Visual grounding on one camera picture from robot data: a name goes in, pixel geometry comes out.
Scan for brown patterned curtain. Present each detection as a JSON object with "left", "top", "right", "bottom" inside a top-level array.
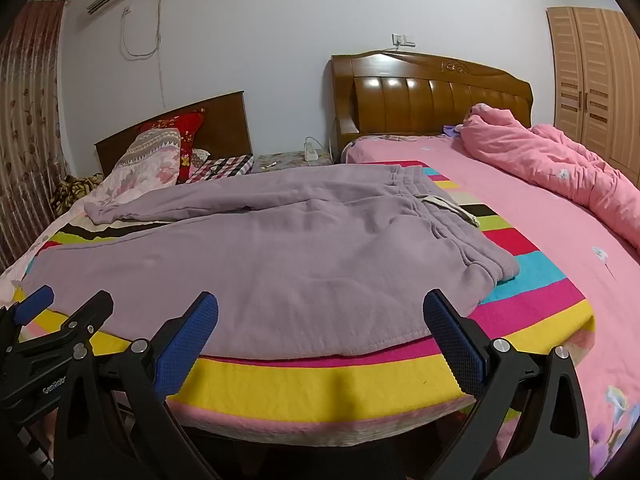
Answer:
[{"left": 0, "top": 0, "right": 68, "bottom": 273}]

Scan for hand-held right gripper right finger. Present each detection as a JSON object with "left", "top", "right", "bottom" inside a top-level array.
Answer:
[{"left": 422, "top": 288, "right": 592, "bottom": 480}]

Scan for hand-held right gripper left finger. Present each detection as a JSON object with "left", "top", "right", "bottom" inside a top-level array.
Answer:
[{"left": 51, "top": 291, "right": 221, "bottom": 480}]

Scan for light wooden wardrobe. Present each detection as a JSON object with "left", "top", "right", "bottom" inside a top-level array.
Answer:
[{"left": 545, "top": 6, "right": 640, "bottom": 188}]

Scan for bedside table with floral cover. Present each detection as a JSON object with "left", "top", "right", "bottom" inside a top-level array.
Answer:
[{"left": 251, "top": 150, "right": 335, "bottom": 175}]

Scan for dark plain wooden headboard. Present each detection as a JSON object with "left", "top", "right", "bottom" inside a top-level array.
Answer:
[{"left": 94, "top": 91, "right": 255, "bottom": 176}]

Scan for red floral pillow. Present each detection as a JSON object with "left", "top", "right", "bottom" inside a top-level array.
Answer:
[{"left": 137, "top": 108, "right": 207, "bottom": 184}]

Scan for lilac pants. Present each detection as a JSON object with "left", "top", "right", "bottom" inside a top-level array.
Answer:
[{"left": 27, "top": 162, "right": 521, "bottom": 361}]

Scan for glossy wooden headboard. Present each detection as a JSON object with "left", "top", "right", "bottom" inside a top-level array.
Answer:
[{"left": 327, "top": 50, "right": 535, "bottom": 163}]

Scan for pink floral pillow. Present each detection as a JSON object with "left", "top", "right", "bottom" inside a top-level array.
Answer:
[{"left": 87, "top": 127, "right": 182, "bottom": 206}]

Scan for dark patterned blanket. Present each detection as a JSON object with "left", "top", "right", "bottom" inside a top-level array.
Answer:
[{"left": 50, "top": 174, "right": 105, "bottom": 218}]

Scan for air conditioner cable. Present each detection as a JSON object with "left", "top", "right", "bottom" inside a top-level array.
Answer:
[{"left": 120, "top": 0, "right": 167, "bottom": 111}]

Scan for pink floral bed sheet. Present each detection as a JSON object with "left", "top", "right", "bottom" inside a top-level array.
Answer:
[{"left": 340, "top": 132, "right": 640, "bottom": 478}]

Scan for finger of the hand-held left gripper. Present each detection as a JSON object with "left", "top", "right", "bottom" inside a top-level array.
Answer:
[
  {"left": 0, "top": 285, "right": 55, "bottom": 333},
  {"left": 15, "top": 290, "right": 115, "bottom": 356}
]

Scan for pink quilt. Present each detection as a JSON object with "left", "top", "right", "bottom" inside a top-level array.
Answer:
[{"left": 457, "top": 102, "right": 640, "bottom": 251}]

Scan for striped colourful blanket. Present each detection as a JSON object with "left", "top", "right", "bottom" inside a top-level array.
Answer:
[{"left": 10, "top": 160, "right": 598, "bottom": 433}]

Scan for checked cloth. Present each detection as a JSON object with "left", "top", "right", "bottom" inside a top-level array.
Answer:
[{"left": 185, "top": 154, "right": 255, "bottom": 183}]

